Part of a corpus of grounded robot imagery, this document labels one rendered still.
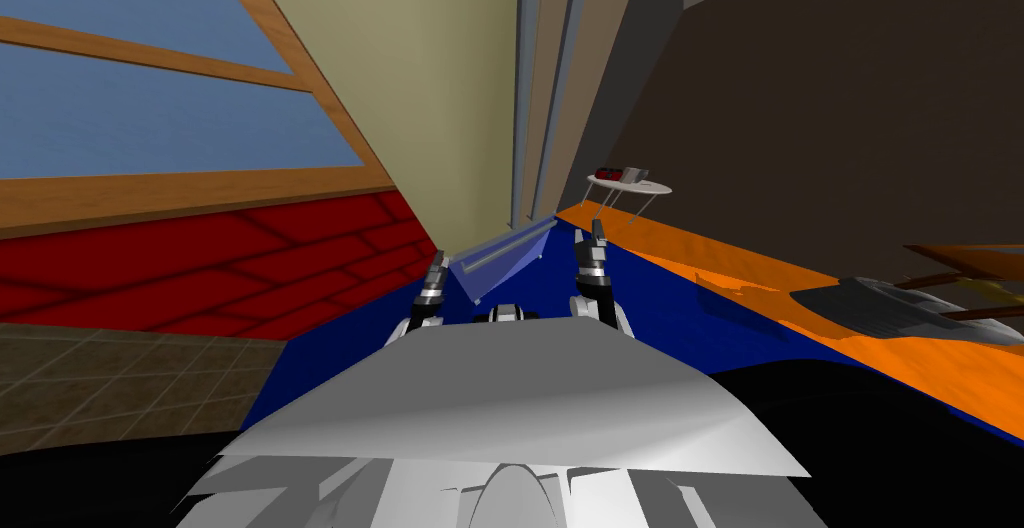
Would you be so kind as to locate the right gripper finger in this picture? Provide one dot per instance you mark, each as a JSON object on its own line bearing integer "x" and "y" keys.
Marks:
{"x": 578, "y": 238}
{"x": 598, "y": 231}

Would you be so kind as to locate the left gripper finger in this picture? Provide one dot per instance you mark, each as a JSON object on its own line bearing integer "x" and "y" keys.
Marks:
{"x": 440, "y": 261}

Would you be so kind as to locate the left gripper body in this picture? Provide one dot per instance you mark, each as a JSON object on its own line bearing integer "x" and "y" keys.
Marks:
{"x": 434, "y": 280}

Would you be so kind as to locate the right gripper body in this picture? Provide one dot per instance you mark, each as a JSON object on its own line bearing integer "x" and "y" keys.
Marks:
{"x": 591, "y": 256}

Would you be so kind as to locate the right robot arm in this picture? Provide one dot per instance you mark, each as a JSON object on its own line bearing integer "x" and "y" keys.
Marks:
{"x": 598, "y": 304}

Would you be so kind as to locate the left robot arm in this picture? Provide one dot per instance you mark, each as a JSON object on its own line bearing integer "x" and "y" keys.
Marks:
{"x": 422, "y": 316}

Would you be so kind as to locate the white round table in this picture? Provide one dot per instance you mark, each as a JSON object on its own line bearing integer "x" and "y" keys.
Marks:
{"x": 640, "y": 186}

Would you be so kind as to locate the pale blue drawer front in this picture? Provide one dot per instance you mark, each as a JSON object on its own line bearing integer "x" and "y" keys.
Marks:
{"x": 512, "y": 268}

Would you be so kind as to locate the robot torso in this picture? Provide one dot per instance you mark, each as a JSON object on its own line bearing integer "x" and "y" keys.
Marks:
{"x": 512, "y": 400}

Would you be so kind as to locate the grey sink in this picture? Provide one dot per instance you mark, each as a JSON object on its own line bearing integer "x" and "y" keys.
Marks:
{"x": 872, "y": 308}

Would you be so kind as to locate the wooden framed window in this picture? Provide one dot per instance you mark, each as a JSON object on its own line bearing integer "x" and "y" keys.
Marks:
{"x": 120, "y": 112}

